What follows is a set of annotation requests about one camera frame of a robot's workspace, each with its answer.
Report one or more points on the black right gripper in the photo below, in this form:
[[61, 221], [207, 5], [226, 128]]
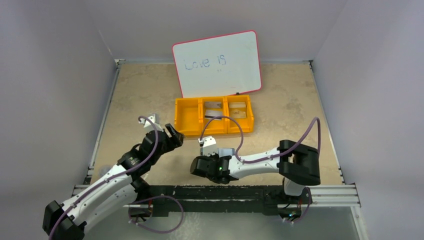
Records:
[[197, 167]]

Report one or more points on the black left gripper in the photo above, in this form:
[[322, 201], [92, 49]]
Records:
[[167, 136]]

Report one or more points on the blue leather card holder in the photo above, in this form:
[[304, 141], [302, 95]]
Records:
[[224, 152]]

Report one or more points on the white VIP card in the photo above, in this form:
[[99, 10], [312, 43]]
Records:
[[213, 114]]

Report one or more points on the grey credit card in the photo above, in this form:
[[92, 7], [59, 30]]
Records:
[[213, 105]]

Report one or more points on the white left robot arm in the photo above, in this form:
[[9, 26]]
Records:
[[121, 185]]

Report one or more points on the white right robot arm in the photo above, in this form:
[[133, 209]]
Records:
[[297, 163]]

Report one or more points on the cards in right bin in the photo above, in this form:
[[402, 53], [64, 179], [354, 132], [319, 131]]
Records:
[[237, 110]]

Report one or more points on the yellow left bin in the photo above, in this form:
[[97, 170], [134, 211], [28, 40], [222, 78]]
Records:
[[187, 118]]

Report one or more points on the yellow bin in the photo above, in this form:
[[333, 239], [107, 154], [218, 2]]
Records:
[[187, 118], [213, 126], [246, 124]]

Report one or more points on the yellow middle bin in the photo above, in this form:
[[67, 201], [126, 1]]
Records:
[[213, 126]]

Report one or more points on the yellow right bin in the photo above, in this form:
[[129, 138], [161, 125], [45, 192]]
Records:
[[246, 124]]

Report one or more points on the pink framed whiteboard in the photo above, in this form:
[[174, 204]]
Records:
[[222, 65]]

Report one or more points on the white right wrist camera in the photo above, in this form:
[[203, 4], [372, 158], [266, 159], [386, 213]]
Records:
[[208, 146]]

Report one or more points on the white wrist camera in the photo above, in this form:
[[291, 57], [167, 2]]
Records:
[[150, 122], [208, 146]]

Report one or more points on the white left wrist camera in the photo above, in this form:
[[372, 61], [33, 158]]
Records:
[[150, 122]]

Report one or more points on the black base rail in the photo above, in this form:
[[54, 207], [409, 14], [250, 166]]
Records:
[[269, 200]]

